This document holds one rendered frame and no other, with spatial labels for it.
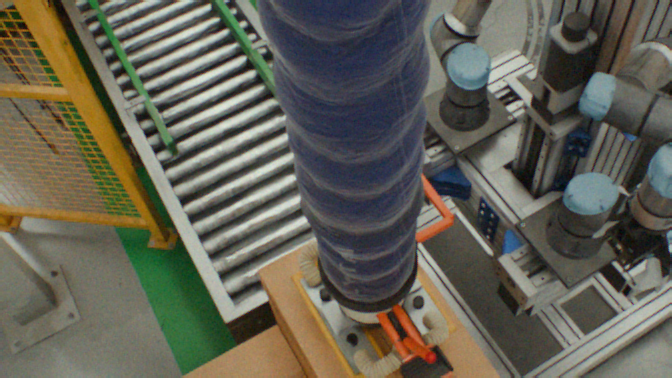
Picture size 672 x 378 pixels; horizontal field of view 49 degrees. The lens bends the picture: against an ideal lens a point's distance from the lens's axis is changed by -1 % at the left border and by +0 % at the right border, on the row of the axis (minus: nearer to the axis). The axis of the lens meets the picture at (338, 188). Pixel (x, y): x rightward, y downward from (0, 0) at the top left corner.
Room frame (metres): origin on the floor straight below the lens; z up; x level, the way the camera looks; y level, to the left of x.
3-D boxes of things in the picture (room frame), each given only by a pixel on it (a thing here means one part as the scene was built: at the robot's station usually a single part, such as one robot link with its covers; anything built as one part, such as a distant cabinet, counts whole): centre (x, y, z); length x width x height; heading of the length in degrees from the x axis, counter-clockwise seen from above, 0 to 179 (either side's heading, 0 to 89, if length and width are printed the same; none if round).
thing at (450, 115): (1.33, -0.40, 1.09); 0.15 x 0.15 x 0.10
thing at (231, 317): (1.09, 0.10, 0.58); 0.70 x 0.03 x 0.06; 113
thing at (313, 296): (0.72, 0.04, 1.08); 0.34 x 0.10 x 0.05; 22
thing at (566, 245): (0.87, -0.60, 1.09); 0.15 x 0.15 x 0.10
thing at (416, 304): (0.79, -0.13, 1.08); 0.34 x 0.10 x 0.05; 22
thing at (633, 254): (0.55, -0.50, 1.66); 0.09 x 0.08 x 0.12; 114
